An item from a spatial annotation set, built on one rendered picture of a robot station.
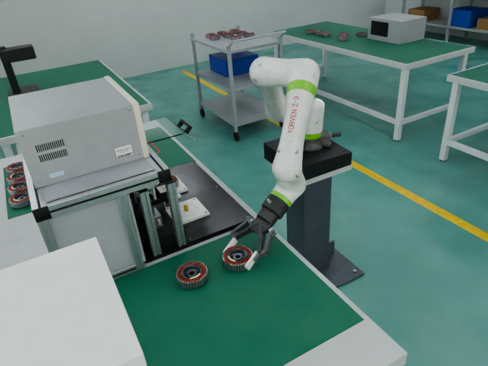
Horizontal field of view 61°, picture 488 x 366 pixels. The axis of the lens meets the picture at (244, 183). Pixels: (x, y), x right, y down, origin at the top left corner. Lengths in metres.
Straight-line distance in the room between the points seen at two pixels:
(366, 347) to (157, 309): 0.66
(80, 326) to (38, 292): 0.14
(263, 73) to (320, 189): 0.80
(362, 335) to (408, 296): 1.24
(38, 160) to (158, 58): 5.87
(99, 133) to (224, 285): 0.67
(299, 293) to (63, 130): 0.93
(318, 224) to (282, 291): 0.97
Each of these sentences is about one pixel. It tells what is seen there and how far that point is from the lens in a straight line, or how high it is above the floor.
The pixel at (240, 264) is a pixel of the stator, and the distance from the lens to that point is 1.49.
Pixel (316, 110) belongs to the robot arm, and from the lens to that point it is 2.04.
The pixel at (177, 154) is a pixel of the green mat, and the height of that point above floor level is 0.75.
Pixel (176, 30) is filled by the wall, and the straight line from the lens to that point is 7.28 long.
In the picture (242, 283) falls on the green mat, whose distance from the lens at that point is 1.47.
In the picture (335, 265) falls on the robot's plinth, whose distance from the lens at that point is 2.64.
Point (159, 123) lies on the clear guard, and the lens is 1.97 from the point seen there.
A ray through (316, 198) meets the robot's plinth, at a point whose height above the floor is 0.55.
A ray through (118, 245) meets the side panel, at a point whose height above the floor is 0.88.
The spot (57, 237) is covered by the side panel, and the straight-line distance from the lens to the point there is 1.47.
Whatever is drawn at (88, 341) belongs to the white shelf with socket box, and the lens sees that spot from 0.79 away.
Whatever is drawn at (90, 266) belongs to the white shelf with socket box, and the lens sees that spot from 0.94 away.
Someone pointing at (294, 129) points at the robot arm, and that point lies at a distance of 1.52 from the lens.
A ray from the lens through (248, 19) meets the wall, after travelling 7.84.
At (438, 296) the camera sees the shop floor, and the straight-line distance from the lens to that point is 2.59.
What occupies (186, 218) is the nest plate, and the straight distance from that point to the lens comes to 1.76.
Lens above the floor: 1.77
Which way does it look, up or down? 30 degrees down
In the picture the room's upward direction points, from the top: 5 degrees counter-clockwise
